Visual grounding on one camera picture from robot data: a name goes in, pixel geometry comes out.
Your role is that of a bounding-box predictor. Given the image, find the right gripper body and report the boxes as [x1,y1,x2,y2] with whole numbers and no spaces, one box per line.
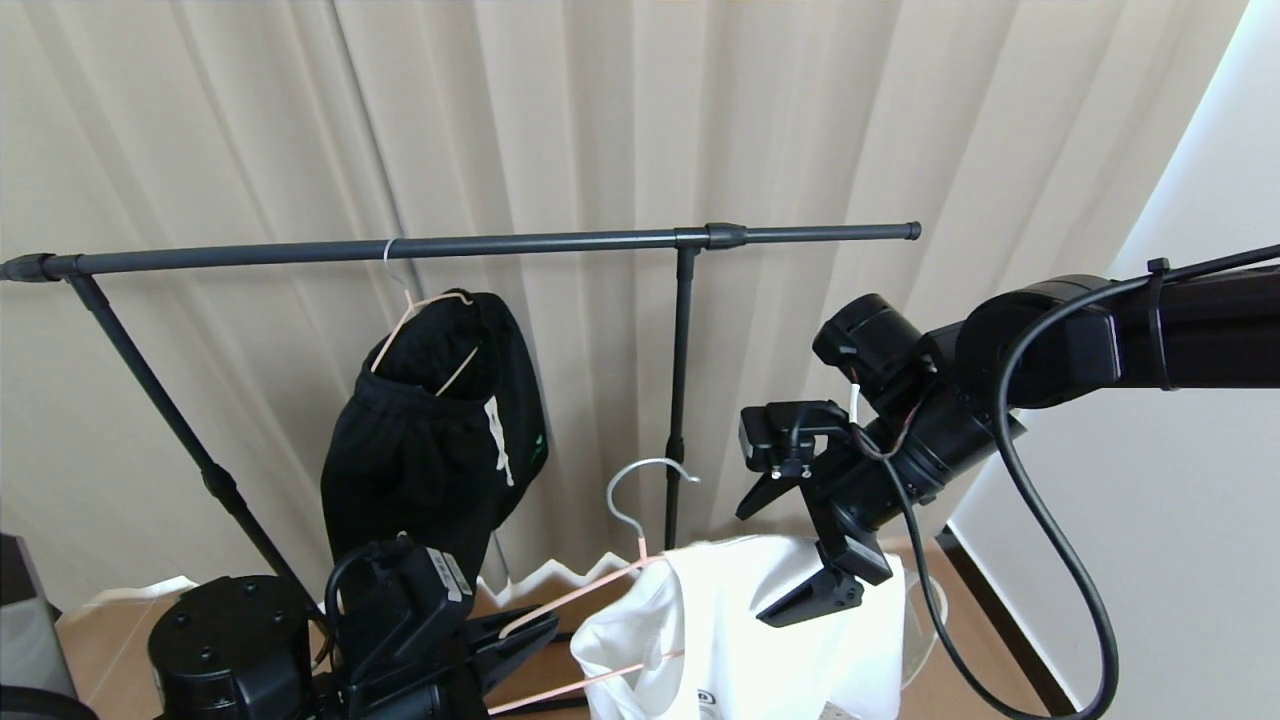
[798,393,1028,589]

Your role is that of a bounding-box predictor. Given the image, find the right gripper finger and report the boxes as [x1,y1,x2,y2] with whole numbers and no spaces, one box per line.
[735,470,815,523]
[755,570,865,631]

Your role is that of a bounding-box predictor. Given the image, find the white garment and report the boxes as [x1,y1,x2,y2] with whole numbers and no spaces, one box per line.
[569,534,910,720]

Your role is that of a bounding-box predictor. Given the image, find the pink clothes hanger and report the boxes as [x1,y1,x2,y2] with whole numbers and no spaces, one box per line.
[369,239,482,400]
[487,457,702,718]

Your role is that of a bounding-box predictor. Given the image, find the black shorts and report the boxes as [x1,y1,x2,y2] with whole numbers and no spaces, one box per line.
[319,289,550,603]

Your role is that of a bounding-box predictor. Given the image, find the white laundry basket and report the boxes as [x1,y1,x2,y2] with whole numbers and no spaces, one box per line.
[818,572,952,720]

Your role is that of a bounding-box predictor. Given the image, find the black clothes rack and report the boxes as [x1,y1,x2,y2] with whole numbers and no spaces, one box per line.
[0,221,923,643]

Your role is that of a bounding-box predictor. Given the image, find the beige curtain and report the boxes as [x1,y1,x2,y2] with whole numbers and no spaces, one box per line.
[0,0,1252,603]

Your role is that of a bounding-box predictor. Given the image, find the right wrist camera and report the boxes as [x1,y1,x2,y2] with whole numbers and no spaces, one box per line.
[737,399,852,480]

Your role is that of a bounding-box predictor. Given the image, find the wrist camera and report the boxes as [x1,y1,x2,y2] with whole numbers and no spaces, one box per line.
[324,539,480,693]
[737,399,852,480]

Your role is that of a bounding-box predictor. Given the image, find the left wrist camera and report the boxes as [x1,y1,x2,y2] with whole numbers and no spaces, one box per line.
[324,539,480,693]

